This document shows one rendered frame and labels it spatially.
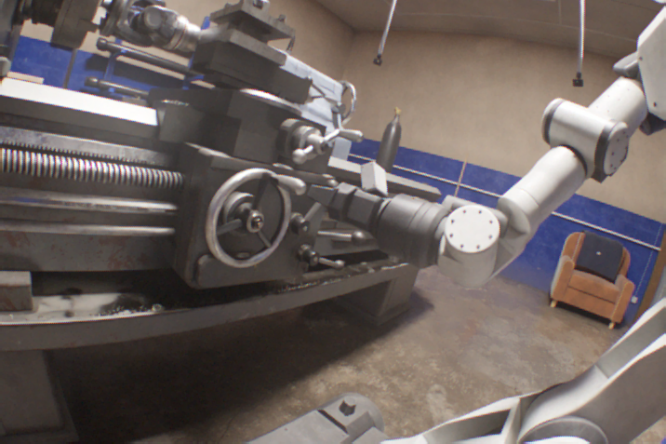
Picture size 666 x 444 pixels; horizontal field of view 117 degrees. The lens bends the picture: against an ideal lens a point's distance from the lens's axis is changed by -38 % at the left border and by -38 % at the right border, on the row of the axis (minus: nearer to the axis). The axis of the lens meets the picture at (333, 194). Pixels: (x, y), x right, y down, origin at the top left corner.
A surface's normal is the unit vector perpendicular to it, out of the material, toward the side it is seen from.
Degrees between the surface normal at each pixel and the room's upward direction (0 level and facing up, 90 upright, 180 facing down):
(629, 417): 90
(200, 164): 90
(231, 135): 90
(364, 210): 79
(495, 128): 90
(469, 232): 57
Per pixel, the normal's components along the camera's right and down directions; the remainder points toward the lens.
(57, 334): 0.76, 0.27
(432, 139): -0.59, -0.08
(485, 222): -0.36, -0.59
